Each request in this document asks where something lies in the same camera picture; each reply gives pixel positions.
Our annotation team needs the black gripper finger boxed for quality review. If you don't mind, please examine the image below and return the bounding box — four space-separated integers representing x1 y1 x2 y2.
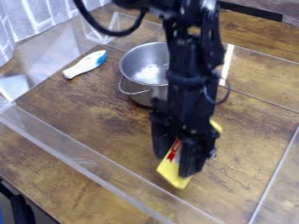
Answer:
150 119 177 159
178 137 216 178

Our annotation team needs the stainless steel pot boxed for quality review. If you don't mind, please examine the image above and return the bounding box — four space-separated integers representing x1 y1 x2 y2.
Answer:
117 42 169 107

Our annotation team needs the clear acrylic barrier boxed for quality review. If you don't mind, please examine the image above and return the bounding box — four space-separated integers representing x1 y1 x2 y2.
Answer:
0 11 299 224

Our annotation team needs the white curtain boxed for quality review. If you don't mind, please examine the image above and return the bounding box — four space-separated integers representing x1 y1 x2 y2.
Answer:
0 0 112 68

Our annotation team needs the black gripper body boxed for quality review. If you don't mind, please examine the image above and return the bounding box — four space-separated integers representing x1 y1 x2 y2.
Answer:
150 71 220 140

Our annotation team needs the black table leg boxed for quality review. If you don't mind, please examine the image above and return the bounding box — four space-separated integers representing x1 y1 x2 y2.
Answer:
0 180 36 224

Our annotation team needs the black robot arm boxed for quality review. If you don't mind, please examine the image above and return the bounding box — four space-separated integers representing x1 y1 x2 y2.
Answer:
112 0 224 178

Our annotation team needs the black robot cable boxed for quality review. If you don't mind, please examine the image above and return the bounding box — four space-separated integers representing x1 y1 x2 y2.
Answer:
72 0 149 38

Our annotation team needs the black bar at table edge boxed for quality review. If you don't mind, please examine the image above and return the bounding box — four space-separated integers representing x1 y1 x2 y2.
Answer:
218 0 282 22

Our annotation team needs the yellow butter block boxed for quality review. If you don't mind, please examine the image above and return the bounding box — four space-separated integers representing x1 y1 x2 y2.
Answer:
156 120 221 189

